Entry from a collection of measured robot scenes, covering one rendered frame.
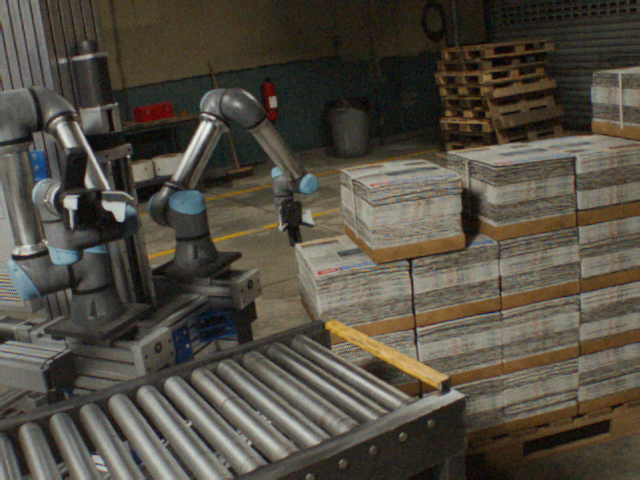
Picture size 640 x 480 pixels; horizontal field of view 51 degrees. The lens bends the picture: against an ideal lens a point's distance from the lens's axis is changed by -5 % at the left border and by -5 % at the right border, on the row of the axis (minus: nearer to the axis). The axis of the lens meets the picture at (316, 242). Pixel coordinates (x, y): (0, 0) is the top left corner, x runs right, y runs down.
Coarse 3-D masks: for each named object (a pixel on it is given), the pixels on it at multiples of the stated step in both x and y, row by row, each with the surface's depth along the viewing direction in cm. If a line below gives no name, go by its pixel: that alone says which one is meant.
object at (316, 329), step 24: (288, 336) 168; (312, 336) 170; (192, 360) 160; (216, 360) 159; (240, 360) 161; (120, 384) 151; (144, 384) 150; (192, 384) 156; (48, 408) 143; (72, 408) 142; (48, 432) 140; (120, 432) 149; (24, 456) 139
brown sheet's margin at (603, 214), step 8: (608, 208) 216; (616, 208) 217; (624, 208) 217; (632, 208) 218; (576, 216) 217; (584, 216) 215; (592, 216) 215; (600, 216) 216; (608, 216) 217; (616, 216) 217; (624, 216) 218; (584, 224) 215
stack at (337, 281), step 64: (320, 256) 219; (448, 256) 208; (512, 256) 213; (576, 256) 219; (384, 320) 210; (448, 320) 216; (512, 320) 218; (576, 320) 223; (512, 384) 225; (576, 384) 230; (512, 448) 232; (576, 448) 238
